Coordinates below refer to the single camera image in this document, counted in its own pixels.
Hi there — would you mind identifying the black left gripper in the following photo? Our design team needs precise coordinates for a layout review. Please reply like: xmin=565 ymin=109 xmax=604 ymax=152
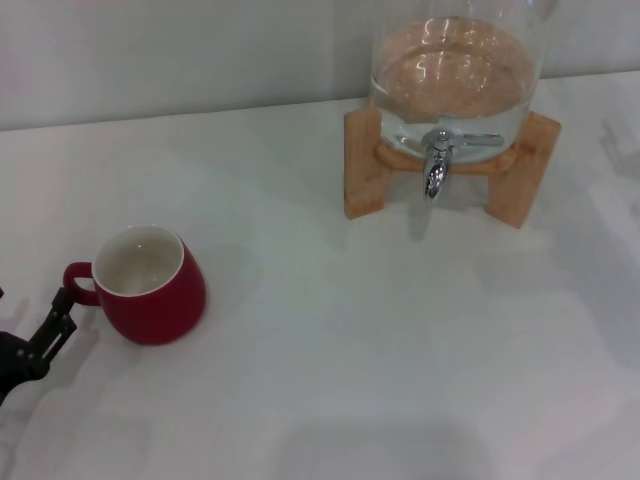
xmin=0 ymin=285 xmax=79 ymax=407

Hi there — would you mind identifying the red ceramic cup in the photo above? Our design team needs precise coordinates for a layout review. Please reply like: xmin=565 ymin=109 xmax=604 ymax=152
xmin=62 ymin=224 xmax=208 ymax=346

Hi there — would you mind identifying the glass water dispenser jar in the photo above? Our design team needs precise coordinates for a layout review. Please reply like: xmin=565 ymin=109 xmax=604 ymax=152
xmin=368 ymin=0 xmax=557 ymax=164

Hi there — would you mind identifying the wooden dispenser stand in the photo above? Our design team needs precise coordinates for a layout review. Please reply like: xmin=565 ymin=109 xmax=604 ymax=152
xmin=343 ymin=97 xmax=562 ymax=230

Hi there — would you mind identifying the chrome faucet with lever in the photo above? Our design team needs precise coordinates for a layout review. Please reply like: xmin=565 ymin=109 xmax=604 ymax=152
xmin=419 ymin=128 xmax=504 ymax=204

